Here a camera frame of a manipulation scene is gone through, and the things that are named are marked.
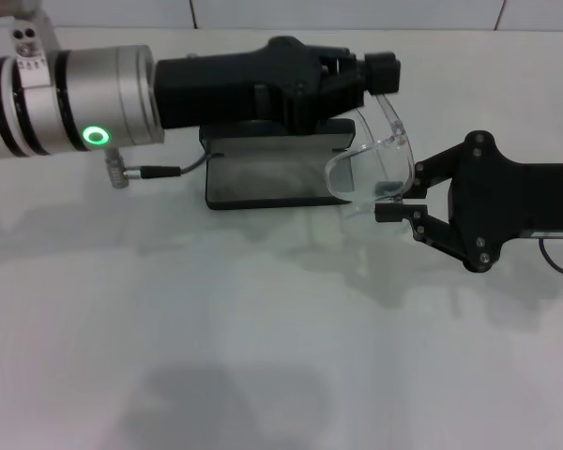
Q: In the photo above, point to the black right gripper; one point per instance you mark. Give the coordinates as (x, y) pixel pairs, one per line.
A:
(506, 201)

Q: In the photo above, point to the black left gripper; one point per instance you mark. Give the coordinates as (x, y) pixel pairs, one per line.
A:
(225, 89)

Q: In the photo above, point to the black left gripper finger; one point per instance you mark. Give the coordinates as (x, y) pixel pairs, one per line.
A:
(385, 77)
(380, 58)

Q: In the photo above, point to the clear plastic glasses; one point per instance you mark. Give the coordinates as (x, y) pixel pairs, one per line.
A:
(394, 126)

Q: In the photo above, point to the black glasses case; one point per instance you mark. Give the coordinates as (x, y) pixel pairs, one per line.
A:
(263, 183)

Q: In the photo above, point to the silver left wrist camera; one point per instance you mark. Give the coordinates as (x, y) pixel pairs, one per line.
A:
(33, 47)

